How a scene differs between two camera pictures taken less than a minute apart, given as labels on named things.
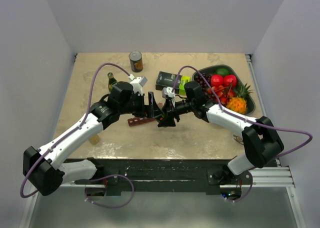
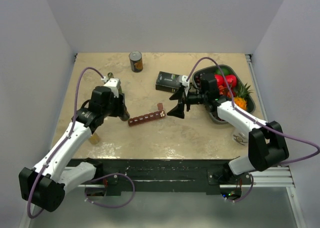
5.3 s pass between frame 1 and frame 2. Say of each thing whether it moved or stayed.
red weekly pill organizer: stayed
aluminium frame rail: stayed
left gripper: moved
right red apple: stayed
